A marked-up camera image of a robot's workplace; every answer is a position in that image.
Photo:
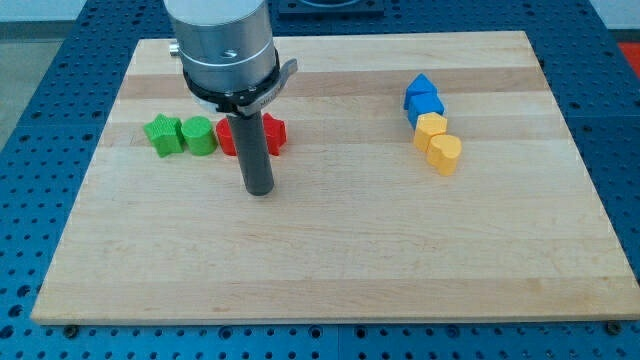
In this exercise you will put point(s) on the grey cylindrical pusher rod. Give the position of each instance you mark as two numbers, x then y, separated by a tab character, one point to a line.
252	151

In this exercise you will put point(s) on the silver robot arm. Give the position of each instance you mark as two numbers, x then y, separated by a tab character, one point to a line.
230	65

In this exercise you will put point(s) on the red cylinder block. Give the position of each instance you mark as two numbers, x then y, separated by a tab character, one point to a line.
225	138

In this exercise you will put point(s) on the red star block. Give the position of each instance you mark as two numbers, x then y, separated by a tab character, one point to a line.
275	132

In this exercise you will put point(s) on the green cylinder block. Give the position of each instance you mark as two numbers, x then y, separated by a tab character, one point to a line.
198	135

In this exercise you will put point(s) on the green star block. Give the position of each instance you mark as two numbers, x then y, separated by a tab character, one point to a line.
165	135

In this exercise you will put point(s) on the blue cube block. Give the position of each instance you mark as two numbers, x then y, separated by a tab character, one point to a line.
423	104

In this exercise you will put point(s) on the blue triangle block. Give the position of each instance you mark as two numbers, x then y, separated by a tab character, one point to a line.
420	85

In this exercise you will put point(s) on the yellow pentagon block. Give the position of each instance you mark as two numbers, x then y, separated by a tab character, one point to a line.
428	125

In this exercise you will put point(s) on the wooden board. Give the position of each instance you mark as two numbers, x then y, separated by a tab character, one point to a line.
359	227

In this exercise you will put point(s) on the yellow heart block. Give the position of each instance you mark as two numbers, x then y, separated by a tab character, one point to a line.
443	153

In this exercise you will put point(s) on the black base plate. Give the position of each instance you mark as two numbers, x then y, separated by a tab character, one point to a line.
291	8

